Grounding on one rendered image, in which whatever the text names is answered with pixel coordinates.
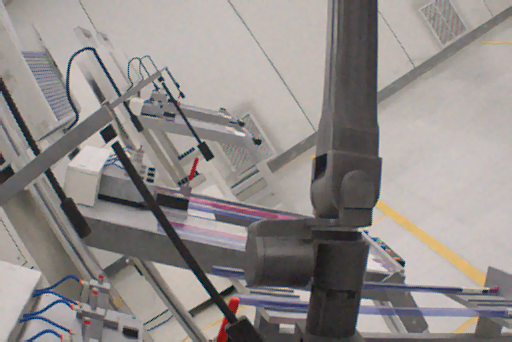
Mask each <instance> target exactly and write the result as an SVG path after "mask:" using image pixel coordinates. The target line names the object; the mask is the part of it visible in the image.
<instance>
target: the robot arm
mask: <svg viewBox="0 0 512 342"><path fill-rule="evenodd" d="M378 9H379V6H378V0H328V4H327V25H326V32H327V35H326V46H325V52H326V56H325V67H324V76H325V78H324V89H323V99H322V115H321V118H320V121H319V125H318V131H317V138H316V150H315V157H314V158H312V163H311V182H310V188H309V199H310V203H311V206H312V208H313V209H314V210H315V211H316V212H317V216H316V218H300V217H298V218H293V219H286V220H271V219H267V220H261V221H259V222H255V223H252V224H251V225H250V226H248V229H247V240H246V244H245V250H244V261H243V268H244V278H245V281H246V284H247V286H248V287H267V288H288V287H293V288H305V287H306V286H307V285H308V283H309V281H310V279H311V278H312V277H313V278H312V289H311V291H310V294H309V303H308V311H307V319H301V318H297V319H296V321H295V324H294V335H293V342H365V341H364V340H365V339H363V337H362V336H361V334H360V332H358V331H357V330H358V329H356V326H357V319H358V316H359V311H360V304H361V297H362V295H363V288H361V287H363V286H364V281H365V274H366V272H367V265H368V256H369V249H370V242H369V241H367V240H365V239H363V235H362V232H361V231H347V230H353V229H359V228H366V227H370V226H372V209H373V208H374V207H375V206H376V204H377V202H378V200H379V197H380V191H381V179H382V165H383V158H381V157H379V145H380V131H379V125H378V122H377V113H378V97H377V91H378V66H379V64H378V54H379V51H378V43H379V38H378V31H379V27H378V20H379V16H378ZM311 229H316V230H311ZM325 230H327V231H325ZM343 230H344V231H343Z"/></svg>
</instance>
